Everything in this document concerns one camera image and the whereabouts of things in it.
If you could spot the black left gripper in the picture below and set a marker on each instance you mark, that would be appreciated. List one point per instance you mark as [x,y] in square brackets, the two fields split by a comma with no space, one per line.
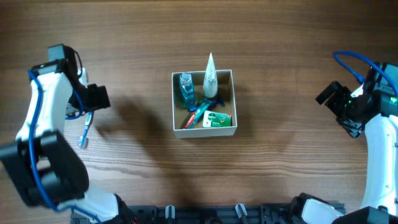
[97,98]

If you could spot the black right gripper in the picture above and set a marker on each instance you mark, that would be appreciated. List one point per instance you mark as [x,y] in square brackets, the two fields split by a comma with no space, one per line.
[337,101]

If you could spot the blue white toothbrush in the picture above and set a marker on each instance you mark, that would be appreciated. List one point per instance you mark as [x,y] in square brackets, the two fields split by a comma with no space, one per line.
[83,140]

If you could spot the blue mouthwash bottle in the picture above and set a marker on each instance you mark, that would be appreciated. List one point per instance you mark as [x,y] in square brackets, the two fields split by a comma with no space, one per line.
[187,91]

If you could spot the teal toothpaste tube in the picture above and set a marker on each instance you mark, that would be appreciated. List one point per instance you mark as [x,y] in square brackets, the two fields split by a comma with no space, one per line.
[197,114]

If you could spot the blue disposable razor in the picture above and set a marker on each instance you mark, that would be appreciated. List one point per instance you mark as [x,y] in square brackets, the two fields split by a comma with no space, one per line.
[219,102]

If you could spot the white lotion tube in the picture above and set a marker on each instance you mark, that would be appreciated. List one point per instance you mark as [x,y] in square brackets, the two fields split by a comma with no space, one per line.
[210,83]

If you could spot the green soap box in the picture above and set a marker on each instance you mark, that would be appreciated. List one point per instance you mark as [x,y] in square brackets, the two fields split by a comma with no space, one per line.
[213,119]

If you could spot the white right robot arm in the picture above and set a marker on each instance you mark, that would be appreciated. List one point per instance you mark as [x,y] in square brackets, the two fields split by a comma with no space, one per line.
[379,203]

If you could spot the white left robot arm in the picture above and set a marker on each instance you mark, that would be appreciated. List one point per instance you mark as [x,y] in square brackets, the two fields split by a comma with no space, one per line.
[43,167]

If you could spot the white cardboard box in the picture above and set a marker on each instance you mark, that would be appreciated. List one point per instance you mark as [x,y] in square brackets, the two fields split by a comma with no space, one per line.
[180,115]

